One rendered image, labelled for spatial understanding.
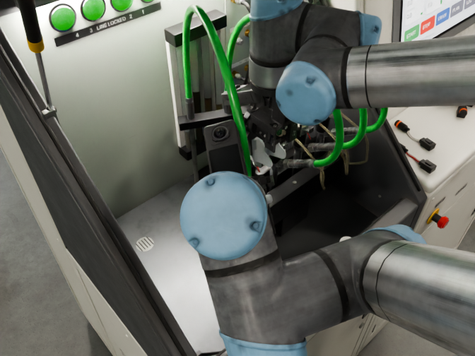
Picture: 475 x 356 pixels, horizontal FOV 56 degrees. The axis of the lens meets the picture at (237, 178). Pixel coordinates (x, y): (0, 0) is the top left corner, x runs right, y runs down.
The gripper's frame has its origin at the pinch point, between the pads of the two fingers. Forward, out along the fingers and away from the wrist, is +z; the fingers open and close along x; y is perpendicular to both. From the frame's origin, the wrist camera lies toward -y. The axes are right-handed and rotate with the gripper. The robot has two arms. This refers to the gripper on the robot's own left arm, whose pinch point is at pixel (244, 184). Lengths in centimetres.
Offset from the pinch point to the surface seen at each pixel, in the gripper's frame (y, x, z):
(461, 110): -6, 57, 53
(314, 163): -1.0, 13.2, 17.9
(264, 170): -2.3, 2.5, 34.6
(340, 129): -5.7, 18.1, 8.3
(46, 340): 43, -100, 100
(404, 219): 16.0, 31.4, 33.5
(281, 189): 3.0, 5.6, 32.7
